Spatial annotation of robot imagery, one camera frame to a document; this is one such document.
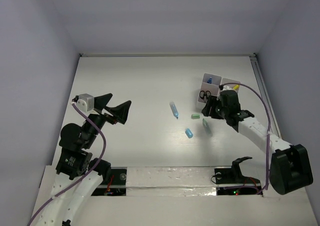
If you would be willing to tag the blue marker upright tip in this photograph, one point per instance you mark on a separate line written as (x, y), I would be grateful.
(174, 110)

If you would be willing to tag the short blue eraser cap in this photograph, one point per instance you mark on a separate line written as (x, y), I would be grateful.
(189, 133)

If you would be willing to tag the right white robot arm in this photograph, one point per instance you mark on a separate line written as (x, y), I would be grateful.
(287, 165)

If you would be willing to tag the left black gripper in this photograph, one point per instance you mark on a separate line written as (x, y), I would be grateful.
(106, 113)

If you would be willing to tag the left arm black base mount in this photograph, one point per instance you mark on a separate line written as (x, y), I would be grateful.
(115, 186)

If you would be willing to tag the white divided organizer box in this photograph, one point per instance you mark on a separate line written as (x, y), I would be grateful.
(213, 88)

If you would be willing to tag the aluminium side rail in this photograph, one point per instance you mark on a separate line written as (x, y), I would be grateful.
(264, 94)

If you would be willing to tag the black handled scissors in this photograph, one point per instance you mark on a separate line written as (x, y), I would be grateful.
(204, 95)

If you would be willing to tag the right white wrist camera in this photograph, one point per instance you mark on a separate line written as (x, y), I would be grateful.
(224, 87)

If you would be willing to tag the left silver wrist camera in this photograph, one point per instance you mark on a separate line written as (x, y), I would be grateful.
(84, 102)

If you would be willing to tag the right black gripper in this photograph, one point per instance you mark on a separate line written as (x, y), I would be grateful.
(212, 101)

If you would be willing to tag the small blue cap bottle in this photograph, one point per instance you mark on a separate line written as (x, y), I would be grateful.
(209, 81)

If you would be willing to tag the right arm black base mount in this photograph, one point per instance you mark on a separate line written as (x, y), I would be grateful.
(230, 181)

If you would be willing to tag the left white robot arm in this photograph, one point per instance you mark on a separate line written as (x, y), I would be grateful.
(80, 168)

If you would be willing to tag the grey green marker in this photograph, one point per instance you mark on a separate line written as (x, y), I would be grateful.
(206, 127)

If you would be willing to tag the green eraser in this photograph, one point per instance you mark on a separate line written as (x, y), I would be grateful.
(195, 116)

